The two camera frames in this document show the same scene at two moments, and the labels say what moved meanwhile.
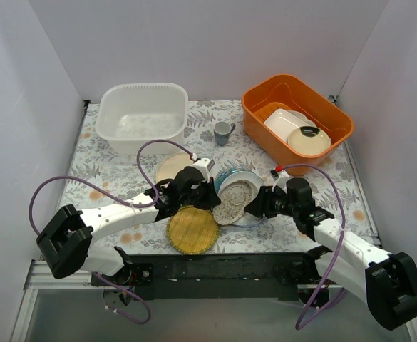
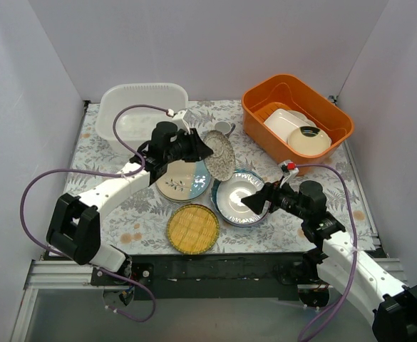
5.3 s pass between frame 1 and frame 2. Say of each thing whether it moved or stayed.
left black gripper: moved
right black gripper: stayed
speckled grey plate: moved
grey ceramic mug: stayed
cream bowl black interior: stayed
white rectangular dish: stayed
